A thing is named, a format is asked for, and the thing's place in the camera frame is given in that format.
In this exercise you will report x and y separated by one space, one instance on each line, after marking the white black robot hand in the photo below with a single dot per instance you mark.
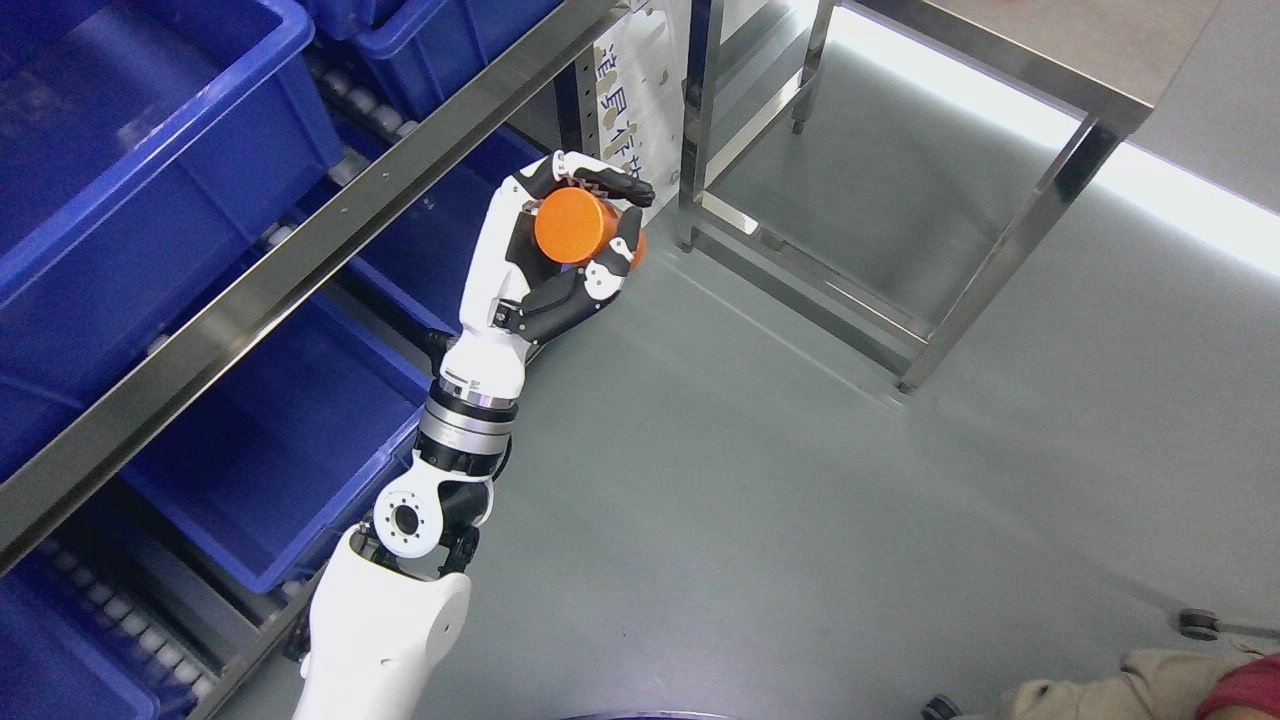
505 309

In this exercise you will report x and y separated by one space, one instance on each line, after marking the orange cylindrical capacitor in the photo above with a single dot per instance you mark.
571 225

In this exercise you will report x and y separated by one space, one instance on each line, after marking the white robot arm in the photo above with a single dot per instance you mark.
394 596

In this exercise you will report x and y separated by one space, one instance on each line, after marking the blue lower bin far right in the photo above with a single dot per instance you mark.
416 268

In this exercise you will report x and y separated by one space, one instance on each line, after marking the blue bin top centre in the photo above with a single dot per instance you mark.
417 54

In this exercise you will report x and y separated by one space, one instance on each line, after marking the white sign board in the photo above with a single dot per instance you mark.
640 67

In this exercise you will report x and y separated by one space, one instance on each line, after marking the large blue bin right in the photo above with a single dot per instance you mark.
146 145

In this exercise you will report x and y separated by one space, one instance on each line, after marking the stainless steel table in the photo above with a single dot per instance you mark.
980 215

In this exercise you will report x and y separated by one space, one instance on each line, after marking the blue lower bin centre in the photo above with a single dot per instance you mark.
52 668

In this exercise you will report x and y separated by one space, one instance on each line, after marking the person in beige clothing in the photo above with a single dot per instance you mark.
1156 684

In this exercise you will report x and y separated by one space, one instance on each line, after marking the steel shelf front rail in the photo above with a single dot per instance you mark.
75 464

